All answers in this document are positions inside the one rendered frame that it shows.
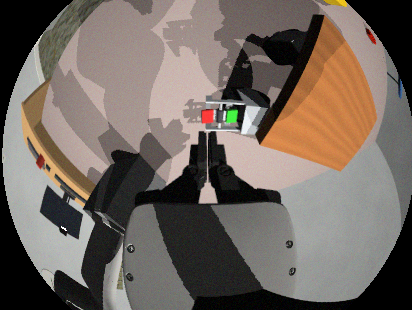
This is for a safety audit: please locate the red toy building brick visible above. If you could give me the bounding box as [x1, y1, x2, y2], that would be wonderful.
[366, 28, 376, 44]

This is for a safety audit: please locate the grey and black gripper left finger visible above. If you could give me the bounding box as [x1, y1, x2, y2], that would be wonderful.
[135, 131, 207, 206]

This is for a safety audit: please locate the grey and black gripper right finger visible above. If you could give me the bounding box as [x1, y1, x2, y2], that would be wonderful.
[208, 131, 281, 203]

